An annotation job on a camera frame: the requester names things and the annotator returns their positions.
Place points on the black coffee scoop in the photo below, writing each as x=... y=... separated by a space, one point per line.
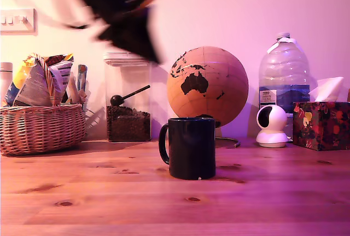
x=117 y=100

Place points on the clear jar of coffee beans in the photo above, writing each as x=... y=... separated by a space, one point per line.
x=128 y=126

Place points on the dark coffee mug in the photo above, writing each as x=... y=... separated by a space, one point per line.
x=191 y=148

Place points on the blue sachet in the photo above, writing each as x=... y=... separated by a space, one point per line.
x=82 y=80

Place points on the red-topped printed snack bag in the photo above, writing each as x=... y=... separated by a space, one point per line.
x=61 y=71

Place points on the cork globe on stand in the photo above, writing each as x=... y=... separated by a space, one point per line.
x=218 y=82

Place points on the white printed snack bag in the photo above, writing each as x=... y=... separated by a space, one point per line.
x=32 y=88

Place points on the yellow snack bag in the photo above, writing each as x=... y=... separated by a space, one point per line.
x=22 y=74

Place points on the wicker basket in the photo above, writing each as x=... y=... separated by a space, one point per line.
x=41 y=129

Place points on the white bottle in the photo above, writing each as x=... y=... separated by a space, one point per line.
x=5 y=82

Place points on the large clear water bottle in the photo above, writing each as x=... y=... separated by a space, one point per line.
x=284 y=74

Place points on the white tissue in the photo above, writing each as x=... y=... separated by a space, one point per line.
x=328 y=89

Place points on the floral tissue box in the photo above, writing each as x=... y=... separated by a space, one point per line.
x=322 y=126

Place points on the white wall switch plate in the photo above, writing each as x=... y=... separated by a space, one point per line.
x=16 y=26

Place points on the small white round camera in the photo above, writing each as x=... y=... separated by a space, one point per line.
x=273 y=134

